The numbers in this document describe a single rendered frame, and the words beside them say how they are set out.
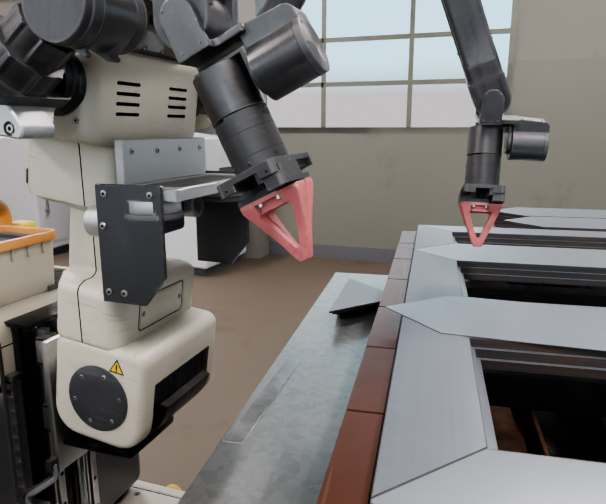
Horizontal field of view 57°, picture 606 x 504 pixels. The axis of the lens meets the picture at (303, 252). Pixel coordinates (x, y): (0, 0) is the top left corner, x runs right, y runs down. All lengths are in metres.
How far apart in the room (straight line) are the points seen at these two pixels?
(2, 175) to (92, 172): 4.58
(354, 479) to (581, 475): 0.18
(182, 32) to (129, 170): 0.28
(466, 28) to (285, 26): 0.49
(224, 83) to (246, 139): 0.06
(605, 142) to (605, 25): 0.80
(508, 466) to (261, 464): 0.38
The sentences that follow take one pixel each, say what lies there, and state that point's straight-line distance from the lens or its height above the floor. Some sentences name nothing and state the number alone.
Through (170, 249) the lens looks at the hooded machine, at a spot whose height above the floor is 0.20.
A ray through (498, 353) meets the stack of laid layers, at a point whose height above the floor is 0.83.
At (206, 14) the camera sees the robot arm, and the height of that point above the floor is 1.22.
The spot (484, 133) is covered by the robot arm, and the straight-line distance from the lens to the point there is 1.00.
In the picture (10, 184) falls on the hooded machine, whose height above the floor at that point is 0.65.
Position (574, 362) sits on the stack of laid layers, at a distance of 0.79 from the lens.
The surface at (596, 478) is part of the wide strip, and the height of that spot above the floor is 0.85.
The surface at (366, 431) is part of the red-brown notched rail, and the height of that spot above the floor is 0.83.
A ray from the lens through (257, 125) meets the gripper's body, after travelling 0.54.
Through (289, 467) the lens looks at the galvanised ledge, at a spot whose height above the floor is 0.68.
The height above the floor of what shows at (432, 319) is 0.85.
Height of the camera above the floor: 1.12
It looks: 12 degrees down
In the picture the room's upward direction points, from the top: straight up
